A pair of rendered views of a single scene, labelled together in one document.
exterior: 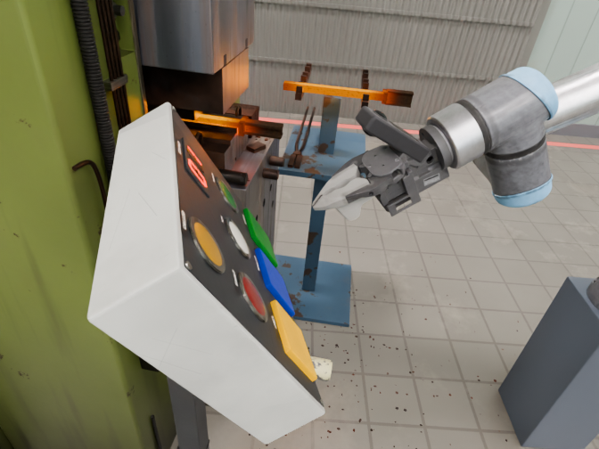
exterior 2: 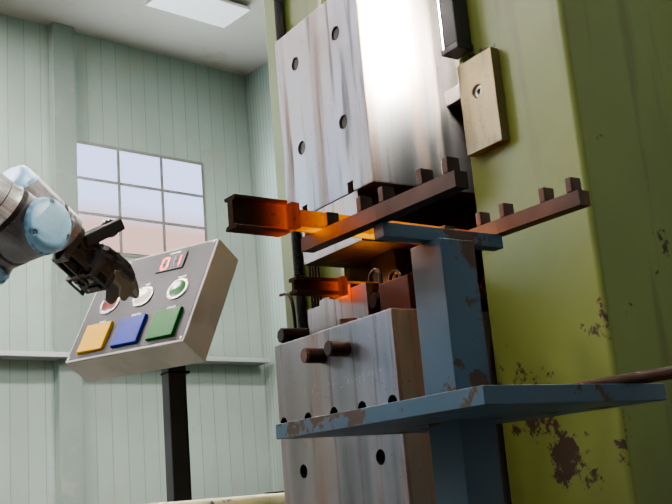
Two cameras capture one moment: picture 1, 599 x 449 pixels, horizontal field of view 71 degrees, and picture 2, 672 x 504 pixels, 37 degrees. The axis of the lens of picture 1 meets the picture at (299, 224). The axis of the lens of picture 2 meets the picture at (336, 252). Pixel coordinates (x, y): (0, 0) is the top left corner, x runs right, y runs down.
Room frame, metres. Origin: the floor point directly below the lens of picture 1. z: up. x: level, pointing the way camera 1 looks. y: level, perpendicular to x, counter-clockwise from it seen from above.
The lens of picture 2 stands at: (2.34, -1.02, 0.63)
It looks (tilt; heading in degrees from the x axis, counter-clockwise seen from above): 13 degrees up; 139
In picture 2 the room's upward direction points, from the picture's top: 5 degrees counter-clockwise
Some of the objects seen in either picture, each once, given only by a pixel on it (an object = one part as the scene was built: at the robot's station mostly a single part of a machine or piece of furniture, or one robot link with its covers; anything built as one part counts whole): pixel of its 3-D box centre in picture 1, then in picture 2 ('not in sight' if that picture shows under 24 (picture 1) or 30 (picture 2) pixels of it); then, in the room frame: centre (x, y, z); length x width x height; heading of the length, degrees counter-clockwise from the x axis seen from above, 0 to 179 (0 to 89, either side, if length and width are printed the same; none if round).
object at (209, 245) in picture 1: (207, 244); not in sight; (0.29, 0.08, 1.16); 0.05 x 0.03 x 0.04; 174
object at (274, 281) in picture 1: (271, 283); (130, 331); (0.41, 0.03, 1.01); 0.07 x 0.05 x 0.07; 19
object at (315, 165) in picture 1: (325, 151); (460, 412); (1.45, -0.07, 0.72); 0.40 x 0.30 x 0.02; 176
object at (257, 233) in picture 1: (258, 239); (165, 324); (0.51, 0.06, 1.01); 0.07 x 0.05 x 0.07; 19
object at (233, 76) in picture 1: (147, 67); (417, 236); (0.96, 0.38, 1.12); 0.42 x 0.20 x 0.10; 84
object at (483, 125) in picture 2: not in sight; (482, 102); (1.27, 0.27, 1.27); 0.09 x 0.02 x 0.17; 174
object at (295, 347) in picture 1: (290, 341); (96, 338); (0.32, 0.00, 1.01); 0.07 x 0.05 x 0.07; 19
